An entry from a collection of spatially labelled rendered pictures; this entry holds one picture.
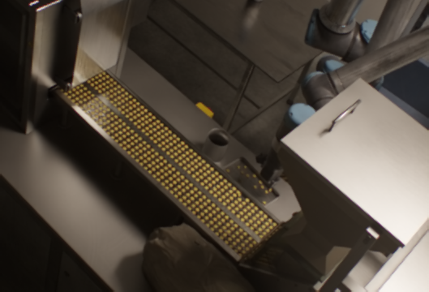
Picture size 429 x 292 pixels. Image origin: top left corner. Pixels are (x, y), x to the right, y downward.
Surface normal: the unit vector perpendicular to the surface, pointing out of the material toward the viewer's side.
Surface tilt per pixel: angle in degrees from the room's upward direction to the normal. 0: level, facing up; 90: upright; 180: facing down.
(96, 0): 71
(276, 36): 0
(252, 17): 0
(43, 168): 0
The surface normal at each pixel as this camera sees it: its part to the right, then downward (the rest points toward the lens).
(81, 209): 0.24, -0.64
